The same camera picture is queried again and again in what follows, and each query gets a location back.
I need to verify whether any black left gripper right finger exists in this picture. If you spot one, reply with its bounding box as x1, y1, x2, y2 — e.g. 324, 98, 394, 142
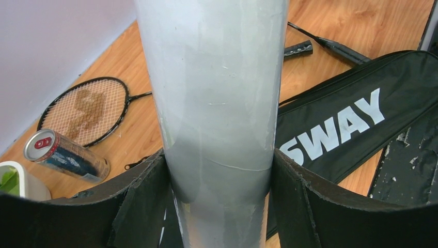
271, 149, 437, 247

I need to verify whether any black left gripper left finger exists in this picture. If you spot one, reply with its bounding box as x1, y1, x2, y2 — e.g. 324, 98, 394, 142
1, 150, 183, 247

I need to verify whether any white shuttlecock tube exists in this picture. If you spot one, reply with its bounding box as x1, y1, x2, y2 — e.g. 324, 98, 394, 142
135, 1, 289, 247

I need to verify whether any left black badminton racket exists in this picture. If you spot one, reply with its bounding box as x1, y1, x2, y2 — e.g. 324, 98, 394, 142
36, 39, 314, 148

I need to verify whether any black badminton racket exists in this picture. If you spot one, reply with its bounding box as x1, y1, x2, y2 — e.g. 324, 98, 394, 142
287, 21, 371, 66
36, 39, 314, 148

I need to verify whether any right black badminton racket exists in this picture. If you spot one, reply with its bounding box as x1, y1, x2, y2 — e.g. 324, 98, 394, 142
287, 21, 371, 66

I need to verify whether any black Crossway racket bag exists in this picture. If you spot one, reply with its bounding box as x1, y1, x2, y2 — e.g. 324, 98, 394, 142
267, 50, 437, 237

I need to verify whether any white oval vegetable basket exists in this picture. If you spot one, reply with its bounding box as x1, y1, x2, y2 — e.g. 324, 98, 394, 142
1, 161, 51, 201

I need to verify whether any silver blue drink can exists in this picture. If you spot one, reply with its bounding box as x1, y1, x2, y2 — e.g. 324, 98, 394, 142
23, 129, 111, 184

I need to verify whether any green bok choy lower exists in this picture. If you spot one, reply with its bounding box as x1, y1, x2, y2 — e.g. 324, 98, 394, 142
1, 166, 20, 196

